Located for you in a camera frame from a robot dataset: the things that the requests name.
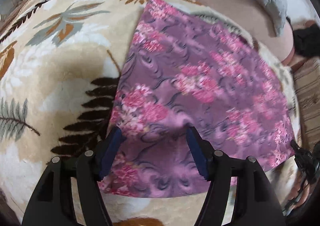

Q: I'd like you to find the purple floral cloth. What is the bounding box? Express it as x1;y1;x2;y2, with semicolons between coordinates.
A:
98;0;294;198

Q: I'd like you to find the striped beige pillow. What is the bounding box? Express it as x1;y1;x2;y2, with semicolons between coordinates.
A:
291;56;320;151

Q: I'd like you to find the black garment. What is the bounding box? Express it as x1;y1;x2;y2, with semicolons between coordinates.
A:
286;17;319;59

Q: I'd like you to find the cream leaf-pattern blanket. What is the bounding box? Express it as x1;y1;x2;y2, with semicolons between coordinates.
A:
1;0;297;219

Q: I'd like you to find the pink bolster pillow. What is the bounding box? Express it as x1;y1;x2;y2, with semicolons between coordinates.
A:
196;0;294;65

